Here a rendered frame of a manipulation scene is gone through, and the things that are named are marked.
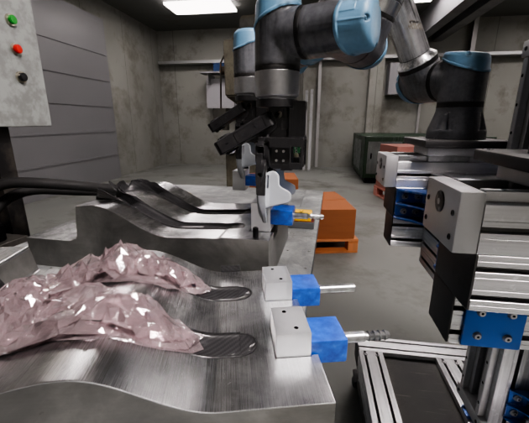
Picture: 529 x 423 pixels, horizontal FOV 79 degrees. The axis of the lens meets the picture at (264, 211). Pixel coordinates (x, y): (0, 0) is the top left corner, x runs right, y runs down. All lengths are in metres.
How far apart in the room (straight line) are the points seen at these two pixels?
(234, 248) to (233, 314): 0.18
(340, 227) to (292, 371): 2.49
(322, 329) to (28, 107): 1.17
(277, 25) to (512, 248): 0.46
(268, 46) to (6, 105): 0.92
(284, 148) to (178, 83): 8.45
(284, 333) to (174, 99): 8.75
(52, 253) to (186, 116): 8.19
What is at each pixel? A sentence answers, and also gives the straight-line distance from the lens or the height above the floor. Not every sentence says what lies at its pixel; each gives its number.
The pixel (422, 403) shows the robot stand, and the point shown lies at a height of 0.21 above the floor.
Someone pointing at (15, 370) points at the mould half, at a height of 0.89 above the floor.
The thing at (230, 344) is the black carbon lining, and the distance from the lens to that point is 0.38.
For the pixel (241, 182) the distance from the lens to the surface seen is 0.89.
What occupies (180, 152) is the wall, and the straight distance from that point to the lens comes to 8.98.
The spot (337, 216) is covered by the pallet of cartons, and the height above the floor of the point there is 0.33.
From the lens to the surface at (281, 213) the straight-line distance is 0.58.
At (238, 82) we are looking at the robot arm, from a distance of 0.87.
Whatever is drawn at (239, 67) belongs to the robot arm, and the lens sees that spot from 0.87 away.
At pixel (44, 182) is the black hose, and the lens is 1.09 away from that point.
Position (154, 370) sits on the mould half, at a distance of 0.33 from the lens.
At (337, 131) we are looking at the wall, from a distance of 8.24.
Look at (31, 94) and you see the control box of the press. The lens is 1.35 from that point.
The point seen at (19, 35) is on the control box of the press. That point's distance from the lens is 1.37.
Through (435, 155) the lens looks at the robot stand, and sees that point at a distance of 1.02.
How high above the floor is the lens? 1.09
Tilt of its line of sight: 16 degrees down
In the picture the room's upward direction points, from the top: straight up
